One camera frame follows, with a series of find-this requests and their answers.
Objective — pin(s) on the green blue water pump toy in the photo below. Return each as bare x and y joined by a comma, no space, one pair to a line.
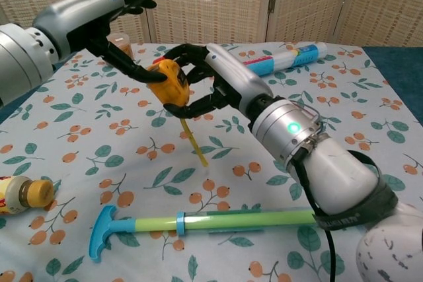
205,222

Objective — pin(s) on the floral print tablecloth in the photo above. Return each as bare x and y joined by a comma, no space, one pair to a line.
115,136

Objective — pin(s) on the bottle with yellow cap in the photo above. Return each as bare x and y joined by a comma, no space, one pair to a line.
20,196

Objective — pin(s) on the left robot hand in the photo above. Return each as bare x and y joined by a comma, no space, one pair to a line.
82,11

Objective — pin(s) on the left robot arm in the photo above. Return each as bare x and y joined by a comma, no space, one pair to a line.
20,60

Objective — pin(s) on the metal screen hinge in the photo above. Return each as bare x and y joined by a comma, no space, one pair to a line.
272,4

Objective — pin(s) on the yellow tape measure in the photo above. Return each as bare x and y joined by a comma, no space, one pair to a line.
173,85

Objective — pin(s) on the clear plastic wrap roll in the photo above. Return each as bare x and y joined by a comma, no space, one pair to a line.
297,55

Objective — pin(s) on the plastic jar with brown contents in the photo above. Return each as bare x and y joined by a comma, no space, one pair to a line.
121,43

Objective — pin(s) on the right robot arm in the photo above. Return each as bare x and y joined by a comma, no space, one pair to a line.
333,169

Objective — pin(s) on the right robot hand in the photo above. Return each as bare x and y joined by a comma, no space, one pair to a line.
234,74

